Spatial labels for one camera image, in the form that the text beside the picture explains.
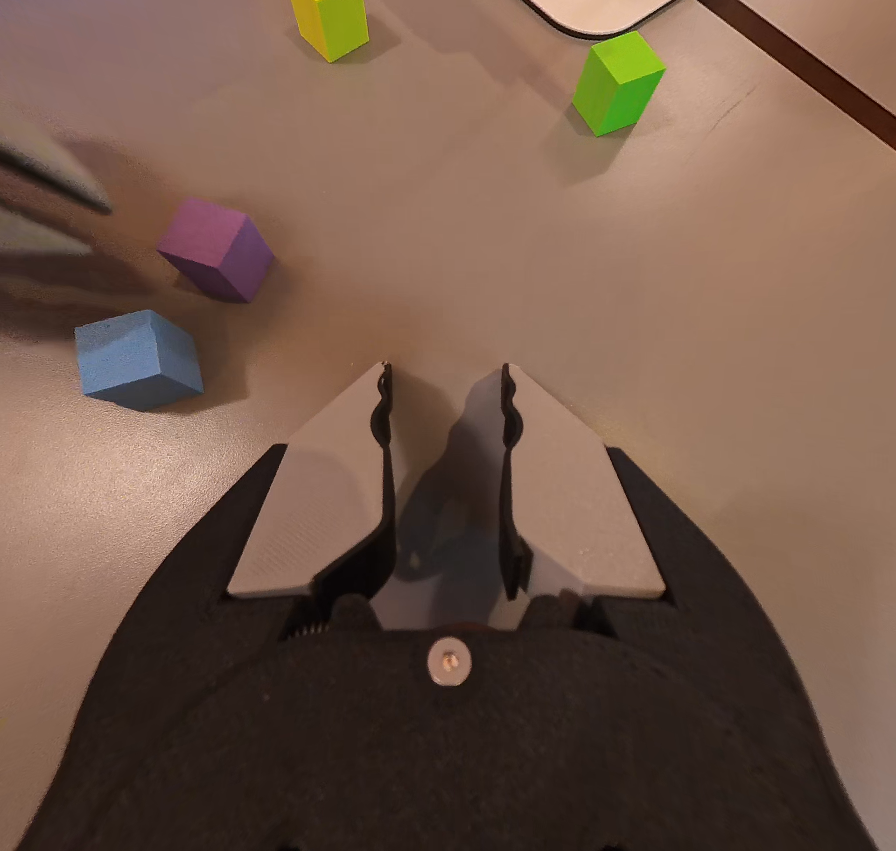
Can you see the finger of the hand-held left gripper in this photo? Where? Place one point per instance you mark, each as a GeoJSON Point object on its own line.
{"type": "Point", "coordinates": [35, 238]}
{"type": "Point", "coordinates": [49, 168]}

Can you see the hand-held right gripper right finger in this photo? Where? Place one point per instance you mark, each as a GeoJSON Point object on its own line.
{"type": "Point", "coordinates": [581, 515]}

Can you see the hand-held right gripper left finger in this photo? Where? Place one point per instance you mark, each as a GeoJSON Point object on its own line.
{"type": "Point", "coordinates": [315, 508]}

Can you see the light blue foam cube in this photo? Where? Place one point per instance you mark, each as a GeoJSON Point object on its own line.
{"type": "Point", "coordinates": [133, 361]}

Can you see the purple foam cube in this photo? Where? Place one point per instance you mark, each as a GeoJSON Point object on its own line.
{"type": "Point", "coordinates": [210, 242]}

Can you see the yellow foam cube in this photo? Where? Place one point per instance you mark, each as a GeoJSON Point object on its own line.
{"type": "Point", "coordinates": [325, 4]}

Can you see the green foam cube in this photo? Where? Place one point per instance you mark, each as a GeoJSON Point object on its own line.
{"type": "Point", "coordinates": [619, 84]}

